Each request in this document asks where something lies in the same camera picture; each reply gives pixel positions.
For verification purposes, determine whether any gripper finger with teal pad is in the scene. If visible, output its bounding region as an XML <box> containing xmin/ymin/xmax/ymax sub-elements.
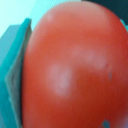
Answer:
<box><xmin>0</xmin><ymin>18</ymin><xmax>32</xmax><ymax>128</ymax></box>

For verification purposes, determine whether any red tomato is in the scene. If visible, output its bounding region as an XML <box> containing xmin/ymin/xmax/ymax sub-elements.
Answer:
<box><xmin>22</xmin><ymin>2</ymin><xmax>128</xmax><ymax>128</ymax></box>

